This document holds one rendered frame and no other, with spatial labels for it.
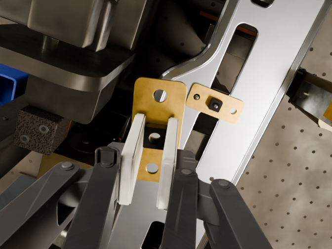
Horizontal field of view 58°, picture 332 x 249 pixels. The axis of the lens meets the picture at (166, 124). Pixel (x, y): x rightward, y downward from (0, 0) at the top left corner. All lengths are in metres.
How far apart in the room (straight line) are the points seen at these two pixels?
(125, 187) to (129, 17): 0.35
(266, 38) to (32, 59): 0.31
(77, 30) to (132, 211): 0.36
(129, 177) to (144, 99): 0.08
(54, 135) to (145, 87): 0.21
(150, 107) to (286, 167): 0.69
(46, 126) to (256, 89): 0.30
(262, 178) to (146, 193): 0.43
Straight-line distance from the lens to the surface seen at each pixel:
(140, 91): 0.22
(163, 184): 0.16
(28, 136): 0.42
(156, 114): 0.22
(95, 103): 0.39
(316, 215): 1.00
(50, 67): 0.28
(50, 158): 0.44
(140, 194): 0.53
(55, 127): 0.40
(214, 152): 0.49
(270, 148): 0.85
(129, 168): 0.16
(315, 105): 0.46
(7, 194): 0.88
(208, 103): 0.46
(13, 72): 0.81
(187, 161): 0.18
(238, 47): 0.58
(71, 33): 0.27
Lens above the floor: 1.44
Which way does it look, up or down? 70 degrees down
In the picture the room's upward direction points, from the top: 172 degrees counter-clockwise
